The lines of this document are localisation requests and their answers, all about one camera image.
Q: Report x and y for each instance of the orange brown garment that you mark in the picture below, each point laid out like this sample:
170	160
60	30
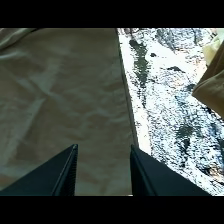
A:
213	88

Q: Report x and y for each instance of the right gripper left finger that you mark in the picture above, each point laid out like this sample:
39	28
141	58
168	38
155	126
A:
56	178

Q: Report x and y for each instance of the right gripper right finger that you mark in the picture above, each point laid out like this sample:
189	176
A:
150	176

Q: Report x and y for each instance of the pale yellow garment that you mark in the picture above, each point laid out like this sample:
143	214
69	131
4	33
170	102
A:
211	50

